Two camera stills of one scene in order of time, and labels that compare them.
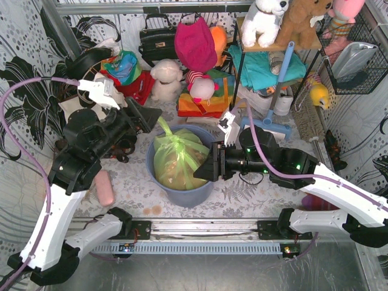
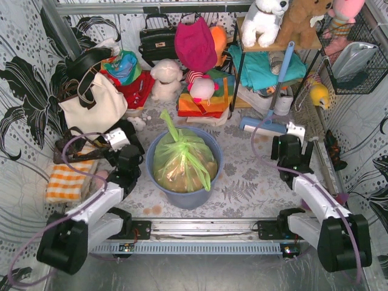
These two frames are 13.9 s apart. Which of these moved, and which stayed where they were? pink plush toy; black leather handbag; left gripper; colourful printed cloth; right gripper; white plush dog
Moved: left gripper; right gripper
Stayed: black leather handbag; colourful printed cloth; white plush dog; pink plush toy
